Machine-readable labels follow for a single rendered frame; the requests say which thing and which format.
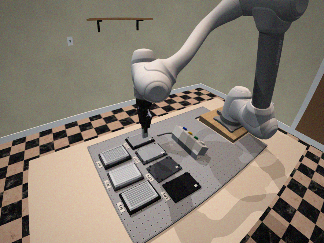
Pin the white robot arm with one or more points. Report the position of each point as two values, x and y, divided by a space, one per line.
153 79

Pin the white button panel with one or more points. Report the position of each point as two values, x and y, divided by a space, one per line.
190 143

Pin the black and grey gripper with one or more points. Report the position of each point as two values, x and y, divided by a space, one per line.
143 109

